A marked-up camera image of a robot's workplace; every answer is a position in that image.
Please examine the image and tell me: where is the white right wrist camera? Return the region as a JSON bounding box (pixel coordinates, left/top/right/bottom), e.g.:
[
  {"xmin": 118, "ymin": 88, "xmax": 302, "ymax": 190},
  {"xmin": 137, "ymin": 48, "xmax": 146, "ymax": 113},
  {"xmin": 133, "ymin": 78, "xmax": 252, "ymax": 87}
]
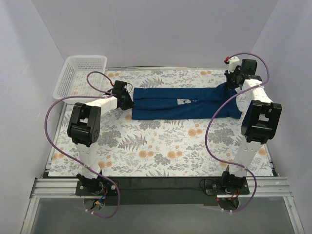
[{"xmin": 224, "ymin": 56, "xmax": 240, "ymax": 73}]

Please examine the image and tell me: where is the floral table cloth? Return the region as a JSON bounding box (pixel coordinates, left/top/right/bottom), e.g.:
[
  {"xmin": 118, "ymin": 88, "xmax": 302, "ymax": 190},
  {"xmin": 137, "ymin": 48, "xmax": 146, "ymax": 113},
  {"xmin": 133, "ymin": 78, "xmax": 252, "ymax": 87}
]
[{"xmin": 48, "ymin": 69, "xmax": 273, "ymax": 178}]

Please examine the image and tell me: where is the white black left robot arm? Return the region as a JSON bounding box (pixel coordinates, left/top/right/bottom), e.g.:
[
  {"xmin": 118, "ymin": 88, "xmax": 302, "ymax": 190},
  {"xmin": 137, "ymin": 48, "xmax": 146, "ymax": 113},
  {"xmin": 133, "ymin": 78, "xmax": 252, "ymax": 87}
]
[{"xmin": 67, "ymin": 81, "xmax": 133, "ymax": 195}]

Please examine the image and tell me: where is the white plastic basket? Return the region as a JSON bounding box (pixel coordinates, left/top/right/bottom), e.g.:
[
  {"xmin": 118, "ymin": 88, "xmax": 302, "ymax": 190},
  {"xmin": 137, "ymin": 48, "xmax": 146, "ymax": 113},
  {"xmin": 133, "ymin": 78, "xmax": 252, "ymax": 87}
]
[{"xmin": 53, "ymin": 55, "xmax": 110, "ymax": 104}]

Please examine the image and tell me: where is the aluminium frame rail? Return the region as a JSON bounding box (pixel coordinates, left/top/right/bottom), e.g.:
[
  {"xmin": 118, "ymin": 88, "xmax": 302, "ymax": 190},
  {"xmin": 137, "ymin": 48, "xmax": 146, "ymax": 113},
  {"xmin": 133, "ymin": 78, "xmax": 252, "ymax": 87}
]
[{"xmin": 30, "ymin": 176, "xmax": 293, "ymax": 198}]

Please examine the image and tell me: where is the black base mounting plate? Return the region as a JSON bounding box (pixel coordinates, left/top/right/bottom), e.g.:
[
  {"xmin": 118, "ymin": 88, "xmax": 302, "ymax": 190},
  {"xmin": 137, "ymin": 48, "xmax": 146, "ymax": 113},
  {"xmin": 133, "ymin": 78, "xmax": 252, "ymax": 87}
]
[{"xmin": 75, "ymin": 176, "xmax": 251, "ymax": 206}]

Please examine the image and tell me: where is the blue printed t-shirt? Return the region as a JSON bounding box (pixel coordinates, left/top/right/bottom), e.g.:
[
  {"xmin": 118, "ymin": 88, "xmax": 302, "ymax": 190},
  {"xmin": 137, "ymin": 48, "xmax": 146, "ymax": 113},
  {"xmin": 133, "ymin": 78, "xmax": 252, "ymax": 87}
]
[{"xmin": 132, "ymin": 83, "xmax": 237, "ymax": 120}]

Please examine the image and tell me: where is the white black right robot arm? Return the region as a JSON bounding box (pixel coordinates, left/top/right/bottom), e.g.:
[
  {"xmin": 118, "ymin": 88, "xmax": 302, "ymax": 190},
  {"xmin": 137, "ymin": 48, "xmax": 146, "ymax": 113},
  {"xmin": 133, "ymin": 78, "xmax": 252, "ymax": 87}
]
[{"xmin": 220, "ymin": 57, "xmax": 282, "ymax": 194}]

